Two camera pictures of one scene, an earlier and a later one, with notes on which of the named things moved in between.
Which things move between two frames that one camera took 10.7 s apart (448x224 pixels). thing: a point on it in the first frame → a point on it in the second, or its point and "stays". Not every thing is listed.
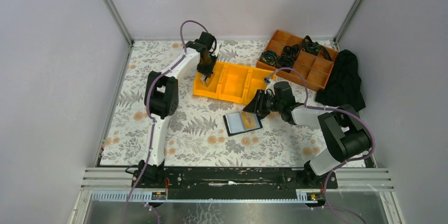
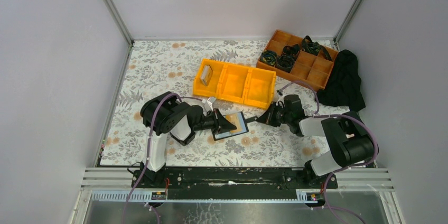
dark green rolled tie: x=313 y=48 stays
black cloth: x=344 y=85 stays
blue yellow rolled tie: x=269 y=56 stays
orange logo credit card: x=250 y=120 → x=233 y=119
